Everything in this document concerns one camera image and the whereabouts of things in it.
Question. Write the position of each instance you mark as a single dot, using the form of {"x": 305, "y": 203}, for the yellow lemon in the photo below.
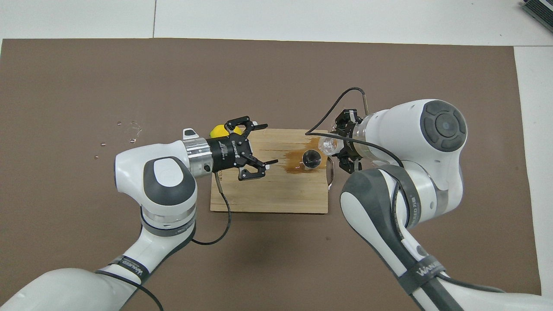
{"x": 218, "y": 131}

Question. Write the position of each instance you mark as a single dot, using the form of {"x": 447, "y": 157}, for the brown table mat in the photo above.
{"x": 276, "y": 69}

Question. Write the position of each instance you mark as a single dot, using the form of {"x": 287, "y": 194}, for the grey ribbed device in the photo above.
{"x": 540, "y": 11}

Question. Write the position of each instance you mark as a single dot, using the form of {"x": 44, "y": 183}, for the wooden cutting board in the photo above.
{"x": 276, "y": 194}

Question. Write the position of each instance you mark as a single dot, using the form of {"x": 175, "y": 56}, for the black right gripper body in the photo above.
{"x": 357, "y": 149}

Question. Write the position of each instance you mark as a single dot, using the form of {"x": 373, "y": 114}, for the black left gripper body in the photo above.
{"x": 229, "y": 153}

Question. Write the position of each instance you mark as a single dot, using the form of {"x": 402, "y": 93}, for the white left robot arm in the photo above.
{"x": 164, "y": 185}

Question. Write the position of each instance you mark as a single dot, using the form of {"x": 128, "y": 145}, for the clear plastic cup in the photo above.
{"x": 328, "y": 144}

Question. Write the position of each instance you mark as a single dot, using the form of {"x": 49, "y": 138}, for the steel double jigger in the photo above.
{"x": 311, "y": 158}

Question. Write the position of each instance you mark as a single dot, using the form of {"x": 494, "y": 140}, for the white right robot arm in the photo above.
{"x": 423, "y": 142}

